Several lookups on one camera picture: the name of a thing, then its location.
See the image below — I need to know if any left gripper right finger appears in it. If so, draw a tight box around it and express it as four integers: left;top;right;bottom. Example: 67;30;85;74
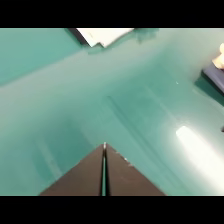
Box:
105;142;167;197

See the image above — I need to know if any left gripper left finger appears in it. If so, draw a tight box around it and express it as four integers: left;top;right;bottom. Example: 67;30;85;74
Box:
39;143;106;197

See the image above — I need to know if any cream garment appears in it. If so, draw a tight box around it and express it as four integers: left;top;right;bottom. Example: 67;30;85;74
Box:
211;42;224;71

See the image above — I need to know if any dark blue garment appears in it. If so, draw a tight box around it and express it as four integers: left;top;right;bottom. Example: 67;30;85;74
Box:
200;62;224;108

